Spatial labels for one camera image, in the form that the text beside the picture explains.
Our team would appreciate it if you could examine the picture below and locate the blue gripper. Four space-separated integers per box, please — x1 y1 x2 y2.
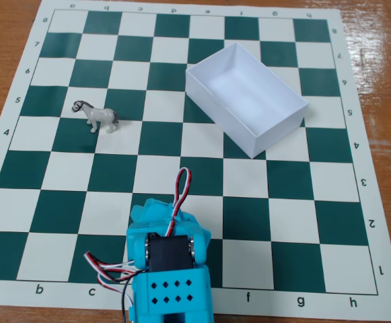
127 197 213 244

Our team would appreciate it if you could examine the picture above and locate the white grey toy horse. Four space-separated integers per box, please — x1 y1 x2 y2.
71 100 120 135

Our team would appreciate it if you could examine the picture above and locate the white open cardboard box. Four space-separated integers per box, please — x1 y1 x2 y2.
184 42 310 159

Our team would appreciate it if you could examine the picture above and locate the green white chessboard mat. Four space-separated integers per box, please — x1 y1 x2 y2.
0 0 391 323

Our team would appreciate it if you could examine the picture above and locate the red white black gripper cable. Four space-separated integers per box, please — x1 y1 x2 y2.
164 166 193 237

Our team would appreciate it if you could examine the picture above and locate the red white black forearm cable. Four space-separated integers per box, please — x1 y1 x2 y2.
83 250 139 323

